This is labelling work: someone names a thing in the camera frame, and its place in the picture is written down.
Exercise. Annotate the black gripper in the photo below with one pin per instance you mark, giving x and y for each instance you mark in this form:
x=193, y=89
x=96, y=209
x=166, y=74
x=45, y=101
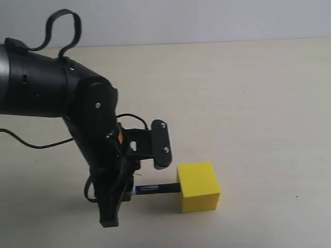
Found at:
x=114, y=185

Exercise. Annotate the black and white marker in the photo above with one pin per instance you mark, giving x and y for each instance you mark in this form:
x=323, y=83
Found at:
x=157, y=189

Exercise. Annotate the yellow foam cube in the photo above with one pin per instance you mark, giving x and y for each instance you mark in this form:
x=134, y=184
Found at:
x=199, y=188

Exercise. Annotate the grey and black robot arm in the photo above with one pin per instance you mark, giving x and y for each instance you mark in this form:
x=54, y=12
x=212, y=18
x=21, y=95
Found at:
x=37, y=85

